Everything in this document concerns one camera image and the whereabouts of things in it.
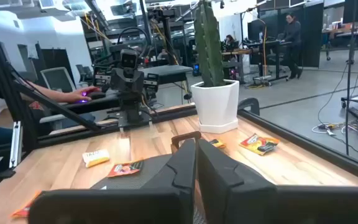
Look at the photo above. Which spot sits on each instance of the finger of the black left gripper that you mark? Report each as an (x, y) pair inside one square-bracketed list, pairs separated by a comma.
[(119, 82), (137, 82)]

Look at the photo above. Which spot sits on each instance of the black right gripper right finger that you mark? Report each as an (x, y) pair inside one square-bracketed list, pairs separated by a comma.
[(259, 205)]

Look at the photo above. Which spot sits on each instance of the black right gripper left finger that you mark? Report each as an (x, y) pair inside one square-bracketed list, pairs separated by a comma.
[(154, 202)]

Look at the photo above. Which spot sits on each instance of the red fruit tea packet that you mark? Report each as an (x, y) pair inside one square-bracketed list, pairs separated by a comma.
[(125, 168), (23, 211)]

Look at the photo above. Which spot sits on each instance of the white orange Tazo tea packet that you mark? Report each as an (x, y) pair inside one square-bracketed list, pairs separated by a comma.
[(95, 158)]

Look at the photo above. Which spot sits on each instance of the yellow tea packet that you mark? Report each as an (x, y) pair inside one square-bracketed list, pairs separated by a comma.
[(217, 143), (259, 143)]

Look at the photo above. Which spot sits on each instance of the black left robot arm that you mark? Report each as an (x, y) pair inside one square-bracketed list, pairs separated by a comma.
[(130, 107)]

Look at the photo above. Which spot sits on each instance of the wooden tea organizer box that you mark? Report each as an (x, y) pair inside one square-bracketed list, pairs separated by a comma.
[(179, 138)]

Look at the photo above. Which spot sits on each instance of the black computer mouse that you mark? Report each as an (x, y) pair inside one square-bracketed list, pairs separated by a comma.
[(96, 95)]

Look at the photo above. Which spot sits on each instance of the person's hand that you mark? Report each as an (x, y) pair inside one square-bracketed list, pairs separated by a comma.
[(84, 93)]

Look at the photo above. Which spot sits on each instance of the black desk with mouse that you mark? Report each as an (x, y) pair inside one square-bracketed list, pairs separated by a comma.
[(82, 108)]

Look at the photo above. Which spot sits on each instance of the computer with blue light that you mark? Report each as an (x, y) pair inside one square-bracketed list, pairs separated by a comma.
[(196, 69)]

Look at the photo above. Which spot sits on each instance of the grey office chair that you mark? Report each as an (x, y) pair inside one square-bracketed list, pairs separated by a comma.
[(57, 79)]

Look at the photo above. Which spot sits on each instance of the green cactus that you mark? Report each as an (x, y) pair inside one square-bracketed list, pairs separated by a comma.
[(208, 46)]

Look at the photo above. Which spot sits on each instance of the standing desk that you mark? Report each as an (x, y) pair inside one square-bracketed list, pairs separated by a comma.
[(266, 46)]

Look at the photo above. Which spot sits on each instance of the black tripod stand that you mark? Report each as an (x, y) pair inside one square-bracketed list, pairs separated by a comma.
[(349, 77)]

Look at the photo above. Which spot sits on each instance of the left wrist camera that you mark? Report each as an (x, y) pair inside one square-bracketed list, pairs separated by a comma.
[(128, 59)]

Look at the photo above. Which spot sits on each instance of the silver frame bracket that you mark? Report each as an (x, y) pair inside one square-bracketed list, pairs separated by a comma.
[(15, 144)]

